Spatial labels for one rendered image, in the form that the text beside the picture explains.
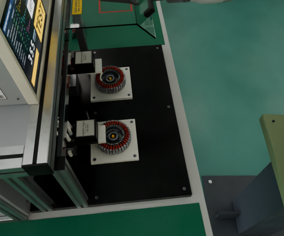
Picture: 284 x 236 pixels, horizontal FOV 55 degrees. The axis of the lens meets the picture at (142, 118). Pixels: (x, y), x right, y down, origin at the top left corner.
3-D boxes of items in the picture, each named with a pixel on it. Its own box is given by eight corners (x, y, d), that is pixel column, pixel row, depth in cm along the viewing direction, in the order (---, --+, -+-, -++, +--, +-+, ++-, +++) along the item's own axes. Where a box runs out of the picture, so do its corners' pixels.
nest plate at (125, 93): (129, 68, 107) (129, 66, 106) (132, 99, 99) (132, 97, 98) (91, 71, 106) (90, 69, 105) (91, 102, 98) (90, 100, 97)
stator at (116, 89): (126, 71, 105) (125, 64, 102) (125, 94, 99) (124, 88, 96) (96, 71, 105) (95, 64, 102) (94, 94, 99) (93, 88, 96)
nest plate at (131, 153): (134, 120, 94) (134, 118, 93) (138, 160, 86) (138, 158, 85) (91, 124, 93) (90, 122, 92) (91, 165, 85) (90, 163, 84)
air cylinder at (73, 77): (79, 79, 104) (76, 70, 99) (78, 95, 100) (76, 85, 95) (65, 80, 104) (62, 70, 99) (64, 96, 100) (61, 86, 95)
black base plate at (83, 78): (160, 48, 117) (161, 44, 115) (190, 196, 82) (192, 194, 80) (49, 56, 114) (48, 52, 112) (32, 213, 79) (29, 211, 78)
